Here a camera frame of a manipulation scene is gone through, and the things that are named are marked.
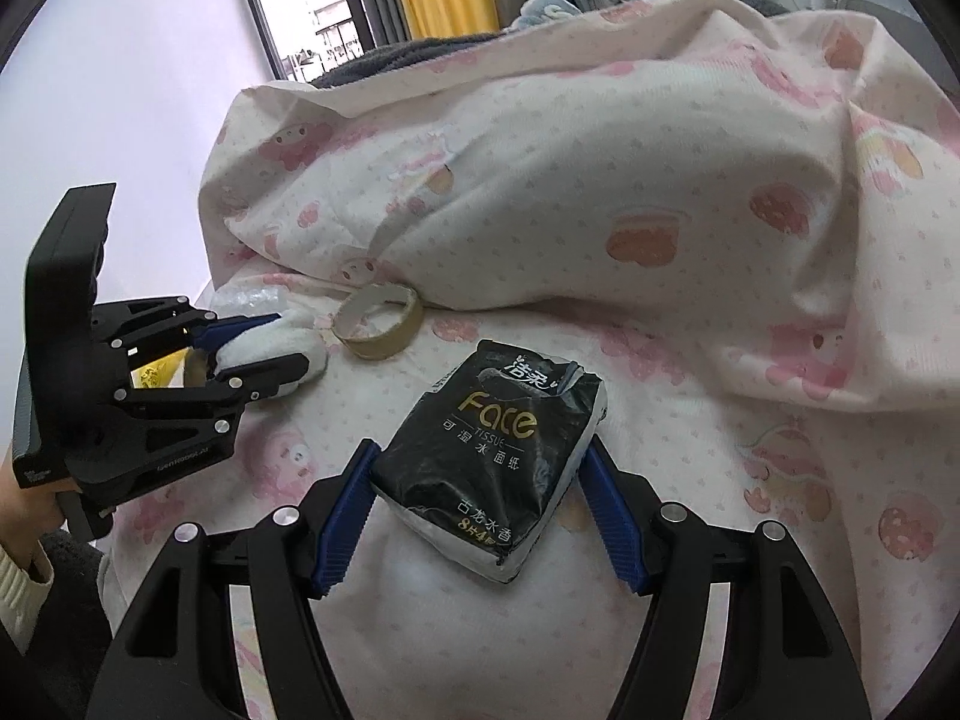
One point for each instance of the dark grey blanket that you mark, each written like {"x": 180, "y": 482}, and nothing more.
{"x": 420, "y": 52}

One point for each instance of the person's left hand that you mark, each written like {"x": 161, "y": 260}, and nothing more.
{"x": 26, "y": 514}

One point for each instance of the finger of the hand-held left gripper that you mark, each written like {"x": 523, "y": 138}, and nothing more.
{"x": 255, "y": 382}
{"x": 232, "y": 328}

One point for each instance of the person's left forearm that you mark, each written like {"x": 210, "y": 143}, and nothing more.
{"x": 19, "y": 577}

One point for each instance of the black tissue packet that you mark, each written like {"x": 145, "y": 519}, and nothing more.
{"x": 487, "y": 450}

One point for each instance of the clear plastic wrap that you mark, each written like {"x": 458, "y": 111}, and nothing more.
{"x": 244, "y": 301}

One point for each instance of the yellow plastic bag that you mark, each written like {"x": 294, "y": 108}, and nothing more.
{"x": 148, "y": 376}

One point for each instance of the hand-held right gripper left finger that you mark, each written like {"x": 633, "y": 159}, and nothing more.
{"x": 349, "y": 517}

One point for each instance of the cardboard tape roll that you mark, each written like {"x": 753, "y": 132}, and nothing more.
{"x": 375, "y": 351}

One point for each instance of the pink printed blanket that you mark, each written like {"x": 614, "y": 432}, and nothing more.
{"x": 600, "y": 165}

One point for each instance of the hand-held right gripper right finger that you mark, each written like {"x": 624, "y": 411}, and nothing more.
{"x": 611, "y": 525}

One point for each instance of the black balcony glass door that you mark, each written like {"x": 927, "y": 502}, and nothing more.
{"x": 259, "y": 7}

